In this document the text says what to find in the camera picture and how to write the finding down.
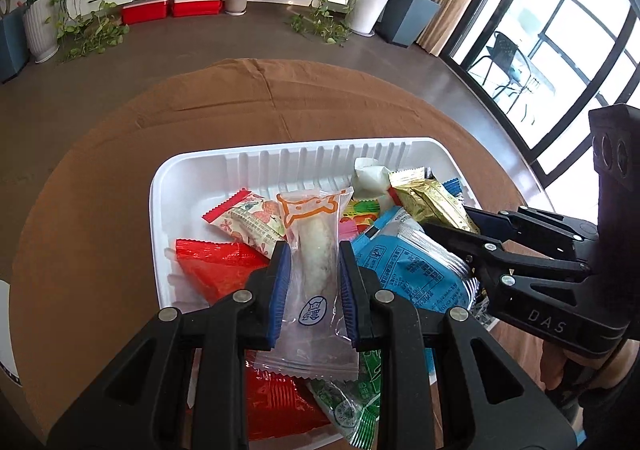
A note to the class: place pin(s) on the clear snack packet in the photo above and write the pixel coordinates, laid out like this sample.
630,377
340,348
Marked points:
312,250

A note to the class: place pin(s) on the black balcony chair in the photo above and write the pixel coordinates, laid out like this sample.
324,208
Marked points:
502,55

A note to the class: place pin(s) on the white ribbed plant pot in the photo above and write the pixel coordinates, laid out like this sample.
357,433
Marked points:
40,33

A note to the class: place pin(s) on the dark red snack packet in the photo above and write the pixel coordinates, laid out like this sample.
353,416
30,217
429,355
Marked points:
280,405

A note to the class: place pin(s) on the dark blue square planter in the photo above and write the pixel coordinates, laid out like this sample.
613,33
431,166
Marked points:
407,18
10,45

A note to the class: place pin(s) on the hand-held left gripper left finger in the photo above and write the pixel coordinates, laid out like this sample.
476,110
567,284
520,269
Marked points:
277,300

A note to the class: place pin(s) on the black snack packet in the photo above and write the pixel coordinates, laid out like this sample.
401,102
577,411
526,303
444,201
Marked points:
480,305

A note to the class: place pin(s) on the person's right forearm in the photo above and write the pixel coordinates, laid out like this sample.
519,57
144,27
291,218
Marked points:
610,420

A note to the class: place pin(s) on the white plastic tray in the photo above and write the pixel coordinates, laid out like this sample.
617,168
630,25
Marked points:
310,165

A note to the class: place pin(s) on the gold snack packet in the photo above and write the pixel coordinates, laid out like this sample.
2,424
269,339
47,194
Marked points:
430,200

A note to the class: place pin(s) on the brown plant pot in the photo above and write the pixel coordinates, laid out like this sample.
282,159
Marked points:
235,3

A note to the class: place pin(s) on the person's right hand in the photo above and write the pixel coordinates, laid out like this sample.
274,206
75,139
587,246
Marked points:
552,365

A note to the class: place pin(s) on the glass balcony table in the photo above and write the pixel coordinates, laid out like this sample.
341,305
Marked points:
537,80

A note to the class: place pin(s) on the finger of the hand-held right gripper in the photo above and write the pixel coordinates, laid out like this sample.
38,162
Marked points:
492,252
530,225

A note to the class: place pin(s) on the white red-edged snack packet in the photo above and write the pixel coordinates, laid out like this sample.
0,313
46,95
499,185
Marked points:
245,225

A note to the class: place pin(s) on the red storage box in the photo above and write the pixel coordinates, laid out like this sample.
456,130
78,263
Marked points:
197,6
142,14

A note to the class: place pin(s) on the light blue snack packet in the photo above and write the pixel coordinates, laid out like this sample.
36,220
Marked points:
415,270

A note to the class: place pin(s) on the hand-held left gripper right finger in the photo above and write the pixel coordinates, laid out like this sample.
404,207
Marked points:
350,300

